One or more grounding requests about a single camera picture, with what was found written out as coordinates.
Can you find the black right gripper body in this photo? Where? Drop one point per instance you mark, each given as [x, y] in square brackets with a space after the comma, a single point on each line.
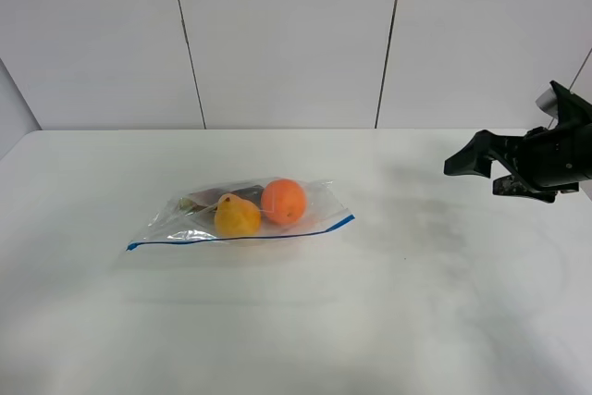
[553, 161]

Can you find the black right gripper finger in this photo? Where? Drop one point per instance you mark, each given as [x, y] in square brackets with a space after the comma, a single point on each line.
[509, 186]
[477, 156]

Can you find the clear zip bag blue seal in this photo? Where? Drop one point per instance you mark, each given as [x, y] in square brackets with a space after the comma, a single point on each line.
[189, 217]

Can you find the orange fruit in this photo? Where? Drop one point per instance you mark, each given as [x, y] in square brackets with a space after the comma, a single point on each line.
[283, 202]

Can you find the yellow pear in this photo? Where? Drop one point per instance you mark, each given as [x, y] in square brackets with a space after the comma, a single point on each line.
[236, 217]

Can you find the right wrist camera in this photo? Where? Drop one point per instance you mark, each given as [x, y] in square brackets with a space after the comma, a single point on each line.
[568, 109]

